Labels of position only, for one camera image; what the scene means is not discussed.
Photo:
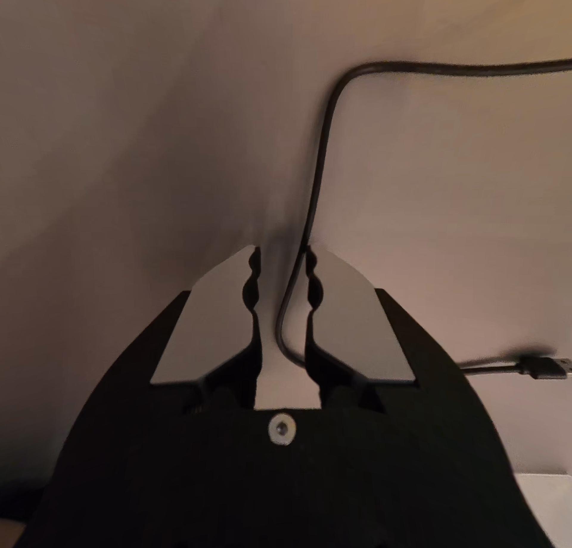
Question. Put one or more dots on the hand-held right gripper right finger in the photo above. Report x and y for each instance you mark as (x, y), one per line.
(357, 333)

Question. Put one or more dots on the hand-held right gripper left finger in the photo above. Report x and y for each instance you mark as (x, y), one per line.
(210, 333)

